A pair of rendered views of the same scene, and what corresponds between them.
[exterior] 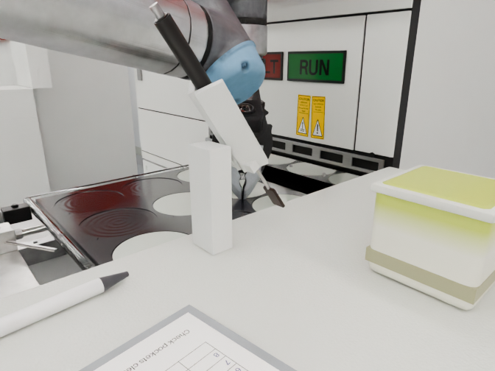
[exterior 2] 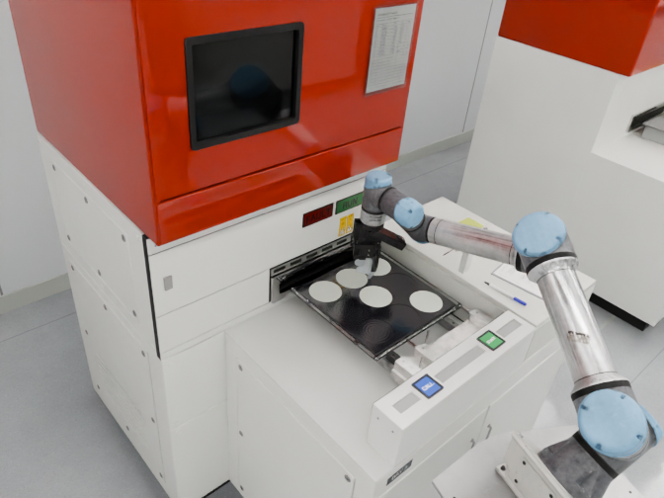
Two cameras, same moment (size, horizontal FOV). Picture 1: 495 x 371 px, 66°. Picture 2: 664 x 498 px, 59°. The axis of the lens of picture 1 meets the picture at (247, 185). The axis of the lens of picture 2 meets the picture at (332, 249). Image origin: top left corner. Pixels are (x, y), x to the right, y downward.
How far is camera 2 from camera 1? 1.88 m
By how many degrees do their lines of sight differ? 83
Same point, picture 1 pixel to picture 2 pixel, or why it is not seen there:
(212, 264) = (472, 271)
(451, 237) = not seen: hidden behind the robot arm
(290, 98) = (335, 221)
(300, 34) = (342, 191)
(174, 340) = (501, 274)
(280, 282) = (476, 262)
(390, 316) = not seen: hidden behind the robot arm
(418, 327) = not seen: hidden behind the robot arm
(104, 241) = (422, 316)
